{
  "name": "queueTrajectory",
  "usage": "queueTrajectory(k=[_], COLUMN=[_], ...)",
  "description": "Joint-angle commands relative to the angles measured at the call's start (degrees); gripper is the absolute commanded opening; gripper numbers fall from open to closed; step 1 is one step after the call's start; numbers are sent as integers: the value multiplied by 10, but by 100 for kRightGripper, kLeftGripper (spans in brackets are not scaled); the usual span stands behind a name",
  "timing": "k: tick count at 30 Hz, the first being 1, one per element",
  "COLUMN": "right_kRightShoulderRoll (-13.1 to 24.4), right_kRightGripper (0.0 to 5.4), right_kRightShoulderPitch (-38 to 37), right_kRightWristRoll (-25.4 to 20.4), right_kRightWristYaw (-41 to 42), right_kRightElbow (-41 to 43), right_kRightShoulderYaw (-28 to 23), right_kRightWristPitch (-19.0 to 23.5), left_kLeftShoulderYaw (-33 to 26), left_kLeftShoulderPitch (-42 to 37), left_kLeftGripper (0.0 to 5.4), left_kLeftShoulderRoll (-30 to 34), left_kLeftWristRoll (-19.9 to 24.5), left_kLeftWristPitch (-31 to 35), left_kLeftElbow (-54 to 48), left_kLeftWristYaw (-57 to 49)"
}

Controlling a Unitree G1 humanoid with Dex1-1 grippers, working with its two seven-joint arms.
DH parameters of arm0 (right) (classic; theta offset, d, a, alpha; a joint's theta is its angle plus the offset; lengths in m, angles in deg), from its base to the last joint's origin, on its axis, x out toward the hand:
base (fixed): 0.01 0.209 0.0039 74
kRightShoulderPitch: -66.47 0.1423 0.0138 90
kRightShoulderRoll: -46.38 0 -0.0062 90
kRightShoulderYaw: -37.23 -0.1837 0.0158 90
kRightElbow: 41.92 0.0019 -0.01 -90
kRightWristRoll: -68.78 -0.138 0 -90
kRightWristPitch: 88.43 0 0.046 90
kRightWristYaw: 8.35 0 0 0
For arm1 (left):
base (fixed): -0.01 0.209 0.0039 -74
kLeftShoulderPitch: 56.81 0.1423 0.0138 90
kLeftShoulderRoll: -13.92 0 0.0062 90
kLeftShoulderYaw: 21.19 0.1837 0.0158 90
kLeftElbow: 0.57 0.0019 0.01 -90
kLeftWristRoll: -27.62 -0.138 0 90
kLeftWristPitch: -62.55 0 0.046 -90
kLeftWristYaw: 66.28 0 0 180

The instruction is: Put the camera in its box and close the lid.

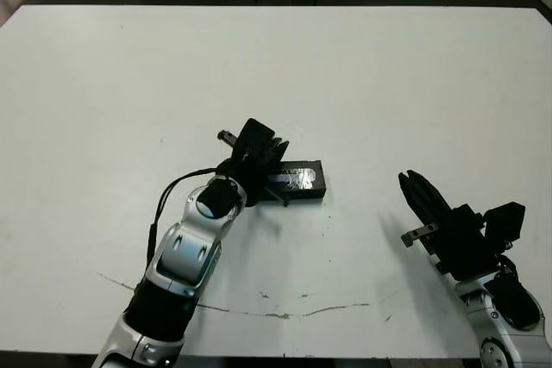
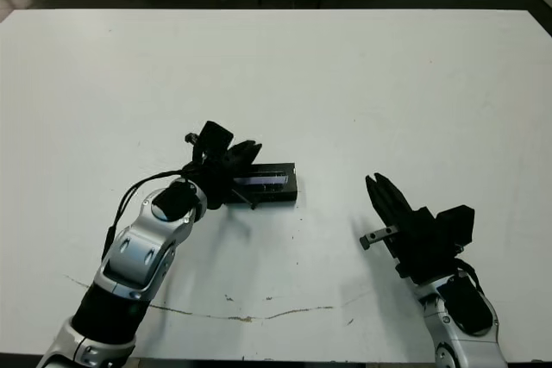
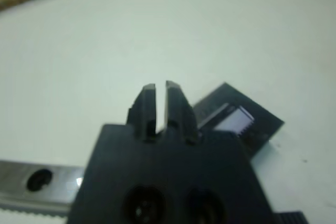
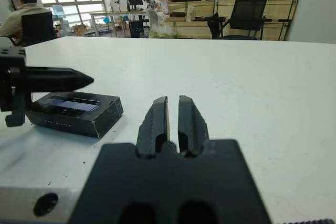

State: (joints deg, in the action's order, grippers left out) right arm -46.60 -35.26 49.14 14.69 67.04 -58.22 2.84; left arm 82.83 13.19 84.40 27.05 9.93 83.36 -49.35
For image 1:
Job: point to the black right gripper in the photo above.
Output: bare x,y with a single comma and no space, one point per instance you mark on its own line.
461,247

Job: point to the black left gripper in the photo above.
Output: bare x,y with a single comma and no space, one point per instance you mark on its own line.
250,170

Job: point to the black printed box lid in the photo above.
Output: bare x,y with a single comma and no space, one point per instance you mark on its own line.
306,180

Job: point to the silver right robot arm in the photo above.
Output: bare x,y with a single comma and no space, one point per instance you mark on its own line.
504,320

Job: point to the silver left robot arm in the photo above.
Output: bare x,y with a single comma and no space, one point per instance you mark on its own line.
181,264

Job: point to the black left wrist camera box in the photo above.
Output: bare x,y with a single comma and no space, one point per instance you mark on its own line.
256,133

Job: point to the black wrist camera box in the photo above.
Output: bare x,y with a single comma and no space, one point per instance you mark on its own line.
256,133
504,223

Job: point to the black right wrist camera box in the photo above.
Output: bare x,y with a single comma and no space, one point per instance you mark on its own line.
504,223

